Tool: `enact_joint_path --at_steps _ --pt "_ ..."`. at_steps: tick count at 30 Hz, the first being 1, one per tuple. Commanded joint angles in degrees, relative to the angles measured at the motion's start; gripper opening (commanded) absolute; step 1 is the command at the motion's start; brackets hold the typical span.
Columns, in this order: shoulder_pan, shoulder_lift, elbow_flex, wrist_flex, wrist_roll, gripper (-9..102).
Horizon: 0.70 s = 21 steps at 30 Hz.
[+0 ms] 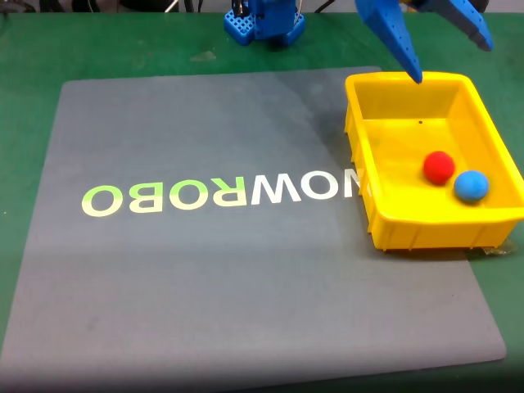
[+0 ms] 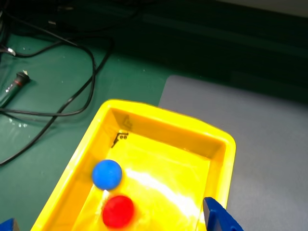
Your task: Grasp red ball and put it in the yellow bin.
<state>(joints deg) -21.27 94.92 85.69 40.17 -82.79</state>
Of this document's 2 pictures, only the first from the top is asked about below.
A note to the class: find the red ball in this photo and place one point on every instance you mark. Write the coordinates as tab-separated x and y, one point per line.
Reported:
439	167

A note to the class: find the yellow plastic bin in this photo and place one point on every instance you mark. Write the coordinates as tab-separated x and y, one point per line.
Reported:
393	163

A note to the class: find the blue ball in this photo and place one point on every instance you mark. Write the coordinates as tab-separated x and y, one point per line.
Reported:
471	186

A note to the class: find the clear tape piece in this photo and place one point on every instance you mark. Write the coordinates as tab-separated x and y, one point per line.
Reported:
497	248

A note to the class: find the grey mat with lettering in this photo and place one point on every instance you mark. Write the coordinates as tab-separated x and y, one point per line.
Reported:
172	278

